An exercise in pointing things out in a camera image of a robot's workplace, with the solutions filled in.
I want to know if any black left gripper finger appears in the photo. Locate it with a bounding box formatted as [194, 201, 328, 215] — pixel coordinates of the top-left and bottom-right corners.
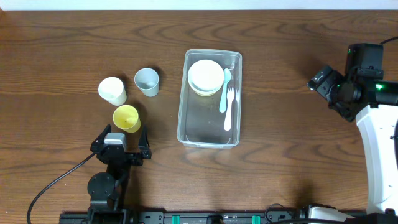
[138, 126, 152, 156]
[90, 124, 111, 152]

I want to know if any yellow plastic cup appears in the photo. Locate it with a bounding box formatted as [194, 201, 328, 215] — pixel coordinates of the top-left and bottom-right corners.
[113, 105, 141, 133]

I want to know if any white plastic cup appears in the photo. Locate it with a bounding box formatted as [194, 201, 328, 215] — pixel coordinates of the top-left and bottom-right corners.
[98, 77, 127, 106]

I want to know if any grey plastic cup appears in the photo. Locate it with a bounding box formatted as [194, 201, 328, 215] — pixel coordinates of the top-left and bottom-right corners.
[134, 68, 159, 97]

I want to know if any yellow plastic bowl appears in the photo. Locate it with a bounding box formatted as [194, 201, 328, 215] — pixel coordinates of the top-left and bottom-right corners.
[190, 86, 221, 96]

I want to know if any white plastic bowl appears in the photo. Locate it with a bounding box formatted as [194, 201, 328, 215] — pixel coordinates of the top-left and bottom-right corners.
[187, 60, 224, 91]

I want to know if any pink plastic fork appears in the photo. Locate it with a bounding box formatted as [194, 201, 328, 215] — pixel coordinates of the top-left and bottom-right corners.
[224, 87, 235, 131]

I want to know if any mint green plastic spoon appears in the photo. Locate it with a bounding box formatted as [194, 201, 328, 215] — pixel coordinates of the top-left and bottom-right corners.
[219, 68, 232, 113]

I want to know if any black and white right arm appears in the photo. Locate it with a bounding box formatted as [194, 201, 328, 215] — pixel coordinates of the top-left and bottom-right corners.
[307, 66, 397, 223]

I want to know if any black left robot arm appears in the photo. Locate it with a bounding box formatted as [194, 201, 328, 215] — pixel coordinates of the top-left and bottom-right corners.
[87, 125, 152, 224]

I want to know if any clear plastic storage container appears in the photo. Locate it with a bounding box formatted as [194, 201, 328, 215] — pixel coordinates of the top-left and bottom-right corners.
[177, 49, 243, 149]

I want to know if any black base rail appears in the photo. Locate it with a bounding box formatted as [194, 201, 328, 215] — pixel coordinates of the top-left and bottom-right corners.
[58, 208, 308, 224]

